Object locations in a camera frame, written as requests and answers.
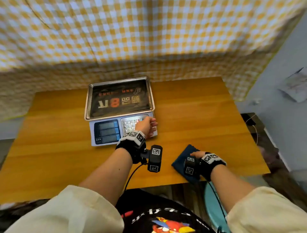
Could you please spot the person's right forearm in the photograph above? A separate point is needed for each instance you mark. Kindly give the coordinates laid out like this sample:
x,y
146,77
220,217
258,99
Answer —
x,y
227,187

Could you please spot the black printed shirt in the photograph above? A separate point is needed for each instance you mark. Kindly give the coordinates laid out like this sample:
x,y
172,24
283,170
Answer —
x,y
156,216

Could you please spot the yellow checkered cloth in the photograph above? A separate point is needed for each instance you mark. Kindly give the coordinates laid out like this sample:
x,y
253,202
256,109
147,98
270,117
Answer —
x,y
144,36

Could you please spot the person's right hand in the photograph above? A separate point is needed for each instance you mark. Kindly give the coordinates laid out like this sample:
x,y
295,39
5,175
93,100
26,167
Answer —
x,y
197,154

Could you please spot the person's left hand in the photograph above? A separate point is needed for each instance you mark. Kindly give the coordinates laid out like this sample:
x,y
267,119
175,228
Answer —
x,y
145,126

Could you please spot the cream left sleeve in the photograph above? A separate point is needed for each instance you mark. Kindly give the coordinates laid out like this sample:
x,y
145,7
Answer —
x,y
69,213

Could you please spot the grey digital weighing scale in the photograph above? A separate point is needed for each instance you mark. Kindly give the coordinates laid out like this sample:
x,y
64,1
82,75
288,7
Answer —
x,y
108,132

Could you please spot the person's left forearm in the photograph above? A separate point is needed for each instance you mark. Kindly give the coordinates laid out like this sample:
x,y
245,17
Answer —
x,y
108,175

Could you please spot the dark blue cloth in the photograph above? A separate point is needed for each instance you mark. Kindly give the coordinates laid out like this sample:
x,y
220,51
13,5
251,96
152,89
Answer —
x,y
183,157

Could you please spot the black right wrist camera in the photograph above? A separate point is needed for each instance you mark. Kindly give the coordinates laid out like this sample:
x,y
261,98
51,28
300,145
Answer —
x,y
190,168

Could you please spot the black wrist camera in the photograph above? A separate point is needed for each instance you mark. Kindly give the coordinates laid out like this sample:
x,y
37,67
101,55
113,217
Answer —
x,y
154,158
190,168

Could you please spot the white paper sheet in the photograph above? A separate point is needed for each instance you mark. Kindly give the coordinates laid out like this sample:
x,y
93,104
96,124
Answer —
x,y
296,86

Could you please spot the cream sleeve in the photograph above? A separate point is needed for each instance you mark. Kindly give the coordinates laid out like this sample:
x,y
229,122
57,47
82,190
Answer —
x,y
69,213
268,213

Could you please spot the cream right sleeve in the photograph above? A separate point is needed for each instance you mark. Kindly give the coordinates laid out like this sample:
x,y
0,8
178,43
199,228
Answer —
x,y
268,213

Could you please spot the steel scale tray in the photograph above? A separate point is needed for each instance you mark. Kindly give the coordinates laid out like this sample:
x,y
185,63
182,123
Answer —
x,y
119,98

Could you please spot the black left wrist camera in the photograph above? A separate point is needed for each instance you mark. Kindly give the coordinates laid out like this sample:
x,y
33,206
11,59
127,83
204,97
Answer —
x,y
154,158

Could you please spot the small black device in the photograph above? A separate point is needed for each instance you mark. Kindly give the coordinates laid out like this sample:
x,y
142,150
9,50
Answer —
x,y
248,119

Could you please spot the teal round stool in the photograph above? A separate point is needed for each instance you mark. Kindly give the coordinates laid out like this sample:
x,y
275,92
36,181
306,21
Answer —
x,y
212,206

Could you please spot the person's left fingers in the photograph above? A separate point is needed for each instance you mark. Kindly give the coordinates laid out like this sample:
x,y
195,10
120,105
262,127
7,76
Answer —
x,y
153,126

